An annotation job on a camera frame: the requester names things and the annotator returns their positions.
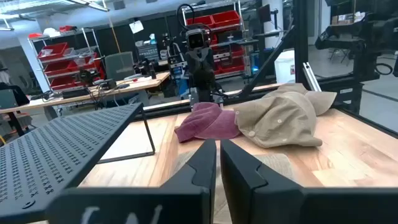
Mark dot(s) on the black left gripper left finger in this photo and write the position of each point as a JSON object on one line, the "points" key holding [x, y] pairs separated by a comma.
{"points": [[174, 205]]}

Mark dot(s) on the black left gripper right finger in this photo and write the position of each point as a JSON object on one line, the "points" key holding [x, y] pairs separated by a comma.
{"points": [[264, 205]]}

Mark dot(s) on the maroon baseball cap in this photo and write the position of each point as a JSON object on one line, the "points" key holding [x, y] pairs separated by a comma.
{"points": [[205, 124]]}

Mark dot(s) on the blue equipment box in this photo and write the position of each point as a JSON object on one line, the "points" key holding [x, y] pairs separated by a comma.
{"points": [[178, 74]]}

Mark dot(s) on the long wooden workbench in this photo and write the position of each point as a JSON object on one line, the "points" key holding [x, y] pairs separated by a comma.
{"points": [[140, 82]]}

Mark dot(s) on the white paper sheet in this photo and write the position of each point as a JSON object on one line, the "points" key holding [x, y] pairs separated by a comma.
{"points": [[136, 26]]}

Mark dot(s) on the grey office chair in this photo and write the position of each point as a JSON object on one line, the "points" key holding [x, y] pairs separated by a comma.
{"points": [[119, 65]]}

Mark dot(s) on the white plastic box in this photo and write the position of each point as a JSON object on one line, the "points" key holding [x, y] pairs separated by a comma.
{"points": [[283, 67]]}

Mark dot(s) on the silver aluminium bar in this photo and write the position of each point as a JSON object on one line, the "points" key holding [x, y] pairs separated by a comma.
{"points": [[311, 76]]}

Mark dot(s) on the black power supply box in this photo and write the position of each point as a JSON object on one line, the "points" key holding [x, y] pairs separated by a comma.
{"points": [[75, 93]]}

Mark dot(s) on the black perforated metal shelf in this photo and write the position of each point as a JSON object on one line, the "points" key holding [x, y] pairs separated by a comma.
{"points": [[46, 155]]}

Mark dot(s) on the black background rig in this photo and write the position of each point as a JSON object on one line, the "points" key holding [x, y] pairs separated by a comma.
{"points": [[367, 40]]}

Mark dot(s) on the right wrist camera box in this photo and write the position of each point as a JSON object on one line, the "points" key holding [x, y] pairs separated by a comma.
{"points": [[195, 40]]}

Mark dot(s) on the black rig frame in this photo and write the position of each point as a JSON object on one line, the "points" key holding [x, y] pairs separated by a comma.
{"points": [[300, 37]]}

